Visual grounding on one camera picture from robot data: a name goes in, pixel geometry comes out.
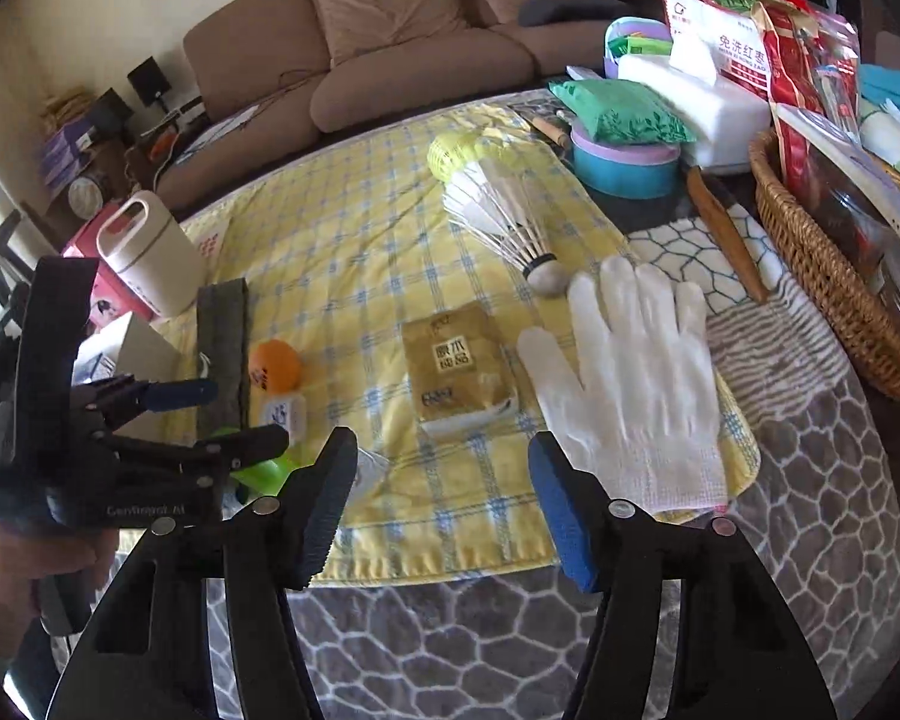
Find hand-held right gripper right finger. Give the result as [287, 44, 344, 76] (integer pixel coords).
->
[527, 431, 848, 720]

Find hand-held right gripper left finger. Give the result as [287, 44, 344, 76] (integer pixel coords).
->
[45, 426, 361, 720]

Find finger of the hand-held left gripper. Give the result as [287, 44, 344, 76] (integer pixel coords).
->
[109, 424, 290, 485]
[67, 373, 218, 428]

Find dark grey rectangular block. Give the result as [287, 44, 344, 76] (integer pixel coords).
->
[196, 279, 250, 437]

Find person's left hand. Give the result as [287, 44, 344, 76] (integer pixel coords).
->
[0, 516, 119, 638]

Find lime green plastic toy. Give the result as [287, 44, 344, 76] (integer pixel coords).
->
[214, 427, 297, 496]

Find small white box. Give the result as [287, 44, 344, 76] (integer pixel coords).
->
[259, 390, 306, 436]

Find small white packet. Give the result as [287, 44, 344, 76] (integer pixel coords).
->
[345, 446, 391, 500]

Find white box with coloured dots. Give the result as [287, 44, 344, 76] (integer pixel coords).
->
[71, 311, 185, 395]

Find orange ball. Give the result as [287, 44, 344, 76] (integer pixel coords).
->
[247, 340, 302, 393]

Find pink cardboard box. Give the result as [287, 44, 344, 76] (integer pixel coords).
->
[60, 219, 155, 331]

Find white lunch cup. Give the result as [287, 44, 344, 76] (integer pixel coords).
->
[96, 190, 207, 318]

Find white knitted glove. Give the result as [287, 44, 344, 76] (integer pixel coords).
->
[516, 255, 728, 515]

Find brown tissue pack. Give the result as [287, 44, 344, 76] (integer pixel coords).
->
[401, 307, 526, 440]

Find dark wooden chair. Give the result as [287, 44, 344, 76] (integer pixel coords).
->
[0, 187, 53, 361]

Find round printed tin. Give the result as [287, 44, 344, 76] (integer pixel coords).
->
[66, 172, 113, 222]

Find yellow checked cloth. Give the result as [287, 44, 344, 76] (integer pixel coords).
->
[154, 101, 762, 586]

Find grey patterned table mat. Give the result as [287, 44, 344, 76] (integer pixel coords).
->
[60, 214, 900, 720]

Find stack of purple boxes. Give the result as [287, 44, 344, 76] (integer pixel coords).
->
[37, 124, 95, 188]

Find black speaker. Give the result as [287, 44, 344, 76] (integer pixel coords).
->
[90, 88, 136, 136]
[126, 56, 173, 110]

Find white feather shuttlecock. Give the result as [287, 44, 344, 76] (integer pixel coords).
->
[442, 157, 567, 295]

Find brown wooden stick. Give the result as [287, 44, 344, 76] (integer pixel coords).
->
[686, 165, 772, 305]

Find wicker basket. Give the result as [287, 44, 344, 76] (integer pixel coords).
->
[748, 127, 900, 413]

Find blue round container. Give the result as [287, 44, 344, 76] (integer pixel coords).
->
[570, 124, 682, 200]

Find brown sofa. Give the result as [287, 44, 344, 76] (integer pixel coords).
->
[154, 0, 646, 200]

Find yellow shuttlecock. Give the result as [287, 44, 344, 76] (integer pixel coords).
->
[427, 131, 511, 185]

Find green printed packet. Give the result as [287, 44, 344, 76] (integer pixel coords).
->
[549, 79, 698, 147]

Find white tissue pack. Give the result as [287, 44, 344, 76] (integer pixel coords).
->
[616, 37, 773, 170]

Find clear plastic bag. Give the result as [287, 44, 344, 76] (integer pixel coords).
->
[776, 105, 900, 256]

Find purple plastic bowl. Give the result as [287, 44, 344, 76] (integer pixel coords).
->
[604, 15, 676, 80]

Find white and red bag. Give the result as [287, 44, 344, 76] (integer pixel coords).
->
[658, 0, 777, 102]

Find red striped packet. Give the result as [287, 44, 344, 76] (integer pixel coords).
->
[750, 0, 863, 200]

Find dark grey pillow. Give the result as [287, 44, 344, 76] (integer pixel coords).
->
[517, 0, 631, 27]

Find blue cloth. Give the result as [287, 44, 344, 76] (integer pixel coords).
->
[859, 64, 900, 121]

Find wooden-handled small tool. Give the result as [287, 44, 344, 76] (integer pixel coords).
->
[529, 109, 575, 151]

